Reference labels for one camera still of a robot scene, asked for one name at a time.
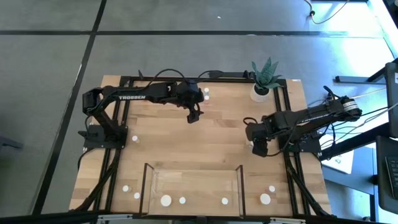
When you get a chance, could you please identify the black desk foot bar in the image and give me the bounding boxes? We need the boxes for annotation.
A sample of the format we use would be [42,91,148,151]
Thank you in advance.
[335,67,389,85]

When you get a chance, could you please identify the white paper sheet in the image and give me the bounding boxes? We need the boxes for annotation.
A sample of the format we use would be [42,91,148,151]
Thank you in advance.
[322,149,355,175]

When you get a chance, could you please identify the clear acrylic shelf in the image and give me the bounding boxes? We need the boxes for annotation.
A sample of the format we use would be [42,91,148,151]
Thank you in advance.
[139,163,246,217]

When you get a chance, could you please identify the black crossbar with silver brackets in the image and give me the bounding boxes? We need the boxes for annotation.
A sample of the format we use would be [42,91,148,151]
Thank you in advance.
[0,210,398,224]

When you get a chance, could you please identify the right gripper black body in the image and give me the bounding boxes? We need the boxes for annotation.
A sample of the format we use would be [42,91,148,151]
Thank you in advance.
[245,119,274,144]

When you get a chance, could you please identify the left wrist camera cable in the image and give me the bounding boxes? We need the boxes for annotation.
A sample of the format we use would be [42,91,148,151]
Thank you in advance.
[144,68,191,90]

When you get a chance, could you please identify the dark grey floor object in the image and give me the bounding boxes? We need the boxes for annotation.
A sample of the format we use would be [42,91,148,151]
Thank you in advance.
[0,135,25,151]

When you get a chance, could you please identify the black cable bundle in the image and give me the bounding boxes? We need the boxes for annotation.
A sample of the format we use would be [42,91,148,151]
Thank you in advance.
[306,98,398,150]

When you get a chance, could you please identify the pale cable with black plug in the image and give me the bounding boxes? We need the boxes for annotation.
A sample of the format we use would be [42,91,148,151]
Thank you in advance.
[303,0,351,26]

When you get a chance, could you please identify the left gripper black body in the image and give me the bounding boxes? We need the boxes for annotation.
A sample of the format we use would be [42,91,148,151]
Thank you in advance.
[175,81,205,110]

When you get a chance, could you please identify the green plant in white pot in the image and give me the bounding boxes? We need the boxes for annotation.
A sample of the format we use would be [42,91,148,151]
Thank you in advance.
[249,57,283,103]

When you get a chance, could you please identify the black diagonal desk beam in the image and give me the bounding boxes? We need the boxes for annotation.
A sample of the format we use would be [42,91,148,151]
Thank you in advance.
[320,121,392,162]

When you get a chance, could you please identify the black laptop keyboard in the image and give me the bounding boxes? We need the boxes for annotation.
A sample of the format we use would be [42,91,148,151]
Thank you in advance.
[375,135,398,215]

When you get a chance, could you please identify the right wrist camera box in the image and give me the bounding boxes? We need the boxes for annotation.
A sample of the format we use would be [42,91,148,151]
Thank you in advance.
[252,141,269,158]

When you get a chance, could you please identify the black aluminium table frame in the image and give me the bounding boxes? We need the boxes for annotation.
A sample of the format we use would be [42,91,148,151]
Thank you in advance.
[70,74,332,218]

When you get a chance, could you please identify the grey side table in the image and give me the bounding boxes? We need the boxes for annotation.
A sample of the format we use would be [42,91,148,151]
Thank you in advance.
[322,146,379,196]

